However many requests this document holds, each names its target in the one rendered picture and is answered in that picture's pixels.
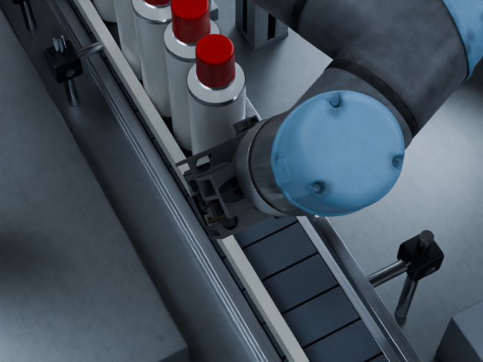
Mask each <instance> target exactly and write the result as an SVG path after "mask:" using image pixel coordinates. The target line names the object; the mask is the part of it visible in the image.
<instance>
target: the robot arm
mask: <svg viewBox="0 0 483 362"><path fill-rule="evenodd" d="M251 1H253V2H254V3H255V4H257V5H258V6H260V7H261V8H263V9H264V10H265V11H267V12H268V13H269V14H271V15H272V16H273V17H275V18H276V19H278V20H279V21H281V22H282V23H283V24H285V25H286V26H287V27H289V28H291V30H293V31H294V32H296V33H298V34H299V35H300V36H301V37H302V38H303V39H305V40H306V41H308V42H309V43H311V44H312V45H313V46H314V47H316V48H318V49H319V50H320V51H321V52H323V53H324V54H326V55H328V56H329V57H330V58H331V59H332V61H331V63H330V64H329V65H328V66H327V67H326V69H325V70H324V71H323V73H322V74H321V76H320V77H319V78H318V79H317V80H316V81H315V82H314V84H313V85H312V86H311V87H310V88H309V89H308V90H307V91H306V92H305V93H304V94H303V95H302V96H301V98H300V99H299V100H298V101H297V102H296V103H295V104H294V105H293V106H292V107H291V108H290V109H289V110H288V111H286V112H283V113H280V114H278V115H276V116H273V117H270V118H268V119H263V120H261V121H259V119H258V118H257V115H254V116H252V117H248V118H245V119H243V120H241V121H238V122H236V123H235V124H233V127H234V130H235V132H236V136H235V137H234V138H231V139H229V140H227V141H224V142H222V143H220V144H218V145H216V146H214V147H211V148H210V149H207V150H205V151H202V152H200V153H197V154H195V155H193V156H192V157H189V158H187V159H184V160H182V161H180V162H178V163H176V164H175V165H176V167H178V166H180V165H183V164H186V163H188V166H189V168H190V169H189V170H187V171H185V172H184V174H183V176H184V178H185V181H186V182H187V184H188V187H189V192H190V194H191V197H190V200H191V202H192V204H193V207H194V208H195V211H196V212H197V214H198V217H199V219H200V221H201V224H202V226H203V227H206V226H207V229H208V231H209V233H212V234H211V235H210V236H208V237H209V239H224V238H227V237H229V236H231V235H233V234H235V233H237V232H239V231H241V230H243V229H245V228H248V227H250V226H252V225H254V224H255V223H258V222H260V221H262V220H264V219H265V218H268V217H270V216H272V215H273V216H274V217H275V219H278V218H281V217H293V216H307V215H309V217H310V219H311V220H312V221H317V220H319V219H321V218H322V216H326V217H334V216H342V215H348V214H351V213H354V212H357V211H358V210H361V209H363V208H365V207H368V206H370V205H372V204H374V203H376V202H377V201H379V200H380V199H382V198H383V197H384V196H386V194H388V192H389V191H391V189H392V188H393V186H394V185H395V183H396V182H397V180H398V178H399V176H400V173H401V169H402V167H403V160H404V156H405V150H406V149H407V148H408V146H409V145H410V144H411V142H412V139H413V138H414V137H415V136H416V135H417V134H418V132H419V131H420V130H421V129H422V128H423V127H424V126H425V125H426V123H427V122H428V121H429V120H430V119H431V117H432V116H433V115H434V114H435V113H436V112H437V110H438V109H439V108H440V107H441V106H442V105H443V104H444V103H445V101H446V100H447V99H448V98H449V96H450V95H451V94H452V93H453V92H454V91H455V90H456V89H457V88H458V87H459V85H460V84H461V83H462V82H463V81H466V80H468V79H469V77H470V76H471V75H472V73H473V70H474V67H475V65H476V64H477V63H478V62H479V61H480V59H481V58H482V56H483V0H251ZM206 155H208V157H209V160H210V162H207V163H204V164H200V165H198V166H196V164H197V161H198V160H199V159H200V158H202V157H204V156H206Z"/></svg>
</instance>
